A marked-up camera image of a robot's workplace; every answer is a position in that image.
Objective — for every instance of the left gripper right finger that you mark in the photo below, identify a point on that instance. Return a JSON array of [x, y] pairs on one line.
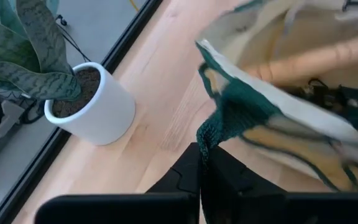
[[244, 202]]

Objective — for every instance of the canvas gardening bag green trim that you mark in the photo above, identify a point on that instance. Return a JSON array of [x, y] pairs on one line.
[[291, 102]]

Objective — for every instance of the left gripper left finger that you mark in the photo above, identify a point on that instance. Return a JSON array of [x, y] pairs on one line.
[[166, 205]]

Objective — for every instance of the snake plant in white pot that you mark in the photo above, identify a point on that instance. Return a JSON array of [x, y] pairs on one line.
[[104, 112]]

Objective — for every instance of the black table frame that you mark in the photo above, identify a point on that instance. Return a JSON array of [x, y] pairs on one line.
[[125, 40]]

